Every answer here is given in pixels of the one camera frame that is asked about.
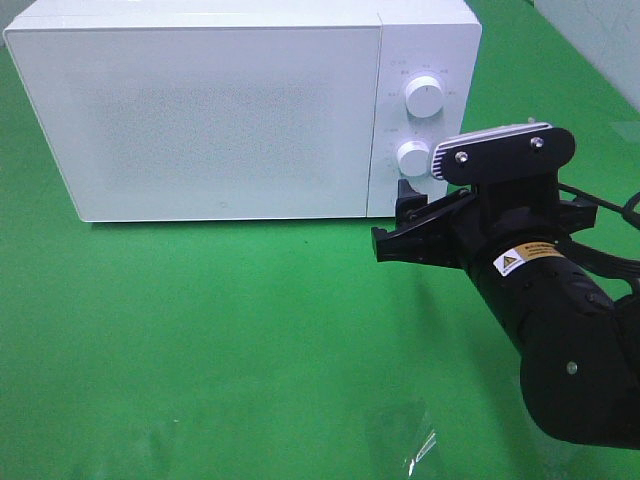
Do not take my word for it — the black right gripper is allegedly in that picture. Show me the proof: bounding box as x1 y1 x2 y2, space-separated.
371 174 598 295

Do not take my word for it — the white microwave knob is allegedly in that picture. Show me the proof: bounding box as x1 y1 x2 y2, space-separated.
405 75 444 118
396 140 431 177

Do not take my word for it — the white microwave door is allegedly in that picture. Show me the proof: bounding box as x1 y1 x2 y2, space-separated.
7 28 380 222

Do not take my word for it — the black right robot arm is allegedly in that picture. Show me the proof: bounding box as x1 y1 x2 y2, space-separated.
372 177 639 449

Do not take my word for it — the clear plastic film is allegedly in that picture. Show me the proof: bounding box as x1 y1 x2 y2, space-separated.
363 397 444 479

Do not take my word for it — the white microwave oven body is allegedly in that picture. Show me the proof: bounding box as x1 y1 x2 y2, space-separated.
3 1 482 218

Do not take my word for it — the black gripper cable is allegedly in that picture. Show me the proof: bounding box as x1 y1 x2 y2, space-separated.
557 183 640 296

